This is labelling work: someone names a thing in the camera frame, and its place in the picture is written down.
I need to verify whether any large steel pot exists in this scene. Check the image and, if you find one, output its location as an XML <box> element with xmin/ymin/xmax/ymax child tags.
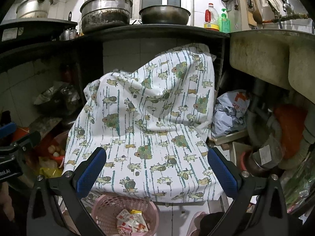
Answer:
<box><xmin>80</xmin><ymin>0</ymin><xmax>132</xmax><ymax>35</ymax></box>

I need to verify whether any large chicken wing wrapper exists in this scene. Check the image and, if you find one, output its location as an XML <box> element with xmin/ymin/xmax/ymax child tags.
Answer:
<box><xmin>127</xmin><ymin>213</ymin><xmax>148</xmax><ymax>233</ymax></box>

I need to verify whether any yellow snack packet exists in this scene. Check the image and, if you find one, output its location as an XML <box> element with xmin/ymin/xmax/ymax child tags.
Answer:
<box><xmin>130</xmin><ymin>209</ymin><xmax>142</xmax><ymax>215</ymax></box>

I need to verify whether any red bowl of eggs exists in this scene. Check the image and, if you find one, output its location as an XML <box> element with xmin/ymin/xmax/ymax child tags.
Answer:
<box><xmin>38</xmin><ymin>131</ymin><xmax>69</xmax><ymax>168</ymax></box>

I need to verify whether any concrete sink basin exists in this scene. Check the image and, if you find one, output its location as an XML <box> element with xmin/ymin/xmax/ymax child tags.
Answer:
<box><xmin>230</xmin><ymin>29</ymin><xmax>314</xmax><ymax>102</ymax></box>

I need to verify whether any blue white plastic bag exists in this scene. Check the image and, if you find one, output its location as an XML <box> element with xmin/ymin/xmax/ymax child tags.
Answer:
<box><xmin>211</xmin><ymin>90</ymin><xmax>250</xmax><ymax>138</ymax></box>

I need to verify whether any silver pressure cooker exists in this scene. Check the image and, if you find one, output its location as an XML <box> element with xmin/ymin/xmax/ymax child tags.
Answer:
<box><xmin>16</xmin><ymin>0</ymin><xmax>53</xmax><ymax>19</ymax></box>

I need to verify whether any person hand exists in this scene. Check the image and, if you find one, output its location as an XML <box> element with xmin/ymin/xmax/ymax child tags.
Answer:
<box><xmin>0</xmin><ymin>182</ymin><xmax>14</xmax><ymax>221</ymax></box>

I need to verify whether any yellow plastic bag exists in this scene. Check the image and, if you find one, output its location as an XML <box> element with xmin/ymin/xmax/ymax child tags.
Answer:
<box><xmin>40</xmin><ymin>160</ymin><xmax>62</xmax><ymax>178</ymax></box>

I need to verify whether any red cap oil bottle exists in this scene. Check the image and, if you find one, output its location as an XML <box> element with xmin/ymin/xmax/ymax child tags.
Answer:
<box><xmin>203</xmin><ymin>3</ymin><xmax>220</xmax><ymax>31</ymax></box>

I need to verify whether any small chicken wing wrapper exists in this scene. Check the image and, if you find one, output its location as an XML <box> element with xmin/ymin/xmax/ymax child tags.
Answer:
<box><xmin>116</xmin><ymin>209</ymin><xmax>132</xmax><ymax>235</ymax></box>

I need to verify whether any green dish soap bottle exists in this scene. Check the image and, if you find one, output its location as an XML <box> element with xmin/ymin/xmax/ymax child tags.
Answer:
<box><xmin>219</xmin><ymin>9</ymin><xmax>231</xmax><ymax>33</ymax></box>

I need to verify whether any pink plastic basket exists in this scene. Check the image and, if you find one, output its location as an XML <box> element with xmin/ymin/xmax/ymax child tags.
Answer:
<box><xmin>91</xmin><ymin>195</ymin><xmax>159</xmax><ymax>235</ymax></box>

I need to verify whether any dark metal wok bowl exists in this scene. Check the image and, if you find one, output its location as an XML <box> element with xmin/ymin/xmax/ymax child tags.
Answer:
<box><xmin>139</xmin><ymin>5</ymin><xmax>191</xmax><ymax>25</ymax></box>

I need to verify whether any cat print white cloth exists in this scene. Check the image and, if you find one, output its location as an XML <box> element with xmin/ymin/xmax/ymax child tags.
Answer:
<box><xmin>64</xmin><ymin>43</ymin><xmax>223</xmax><ymax>203</ymax></box>

